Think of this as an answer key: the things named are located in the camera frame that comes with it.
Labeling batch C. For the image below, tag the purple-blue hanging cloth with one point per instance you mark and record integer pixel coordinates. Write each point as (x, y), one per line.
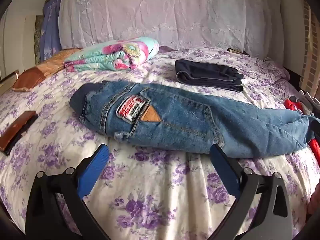
(51, 27)

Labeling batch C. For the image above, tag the brown satin cushion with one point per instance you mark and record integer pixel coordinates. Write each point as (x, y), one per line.
(28, 80)

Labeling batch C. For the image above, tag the folded floral blanket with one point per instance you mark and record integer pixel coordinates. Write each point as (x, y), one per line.
(112, 53)

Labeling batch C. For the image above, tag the wooden frame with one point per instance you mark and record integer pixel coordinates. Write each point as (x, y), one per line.
(8, 81)

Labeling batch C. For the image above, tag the brown leather wallet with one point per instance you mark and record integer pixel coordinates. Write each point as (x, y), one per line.
(16, 133)

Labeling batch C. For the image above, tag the folded dark navy pants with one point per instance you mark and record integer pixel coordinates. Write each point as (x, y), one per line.
(207, 76)

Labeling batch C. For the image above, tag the grey garment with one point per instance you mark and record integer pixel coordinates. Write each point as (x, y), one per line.
(308, 102)

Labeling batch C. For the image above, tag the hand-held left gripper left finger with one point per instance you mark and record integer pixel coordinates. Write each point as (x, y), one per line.
(96, 166)

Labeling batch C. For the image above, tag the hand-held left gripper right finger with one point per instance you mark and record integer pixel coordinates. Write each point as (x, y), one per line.
(222, 171)

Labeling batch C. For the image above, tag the small dark object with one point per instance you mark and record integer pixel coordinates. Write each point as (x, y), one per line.
(234, 50)

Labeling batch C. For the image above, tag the purple floral bedsheet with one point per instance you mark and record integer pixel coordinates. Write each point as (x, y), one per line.
(150, 200)

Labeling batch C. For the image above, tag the red garment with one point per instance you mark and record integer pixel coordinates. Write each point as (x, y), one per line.
(291, 104)

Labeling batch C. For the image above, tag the blue denim jeans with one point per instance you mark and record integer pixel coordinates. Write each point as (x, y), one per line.
(187, 120)

